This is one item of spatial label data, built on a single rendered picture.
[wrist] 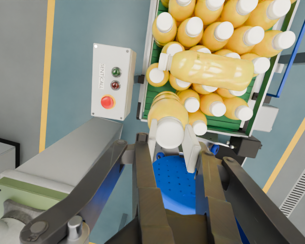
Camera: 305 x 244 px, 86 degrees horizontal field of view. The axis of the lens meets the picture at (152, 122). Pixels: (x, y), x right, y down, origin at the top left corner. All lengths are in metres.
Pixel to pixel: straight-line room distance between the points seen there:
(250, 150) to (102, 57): 0.58
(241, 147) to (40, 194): 0.81
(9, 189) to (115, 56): 0.70
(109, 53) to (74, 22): 1.32
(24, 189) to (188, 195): 0.66
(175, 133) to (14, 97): 2.05
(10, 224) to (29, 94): 1.42
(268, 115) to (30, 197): 1.04
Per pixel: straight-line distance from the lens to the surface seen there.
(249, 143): 0.68
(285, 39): 0.54
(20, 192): 0.90
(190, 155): 0.17
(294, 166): 2.28
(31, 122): 2.14
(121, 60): 0.47
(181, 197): 0.49
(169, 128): 0.21
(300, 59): 0.84
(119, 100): 0.48
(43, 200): 0.86
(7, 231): 0.86
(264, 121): 0.85
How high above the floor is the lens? 1.56
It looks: 72 degrees down
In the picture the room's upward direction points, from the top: 168 degrees counter-clockwise
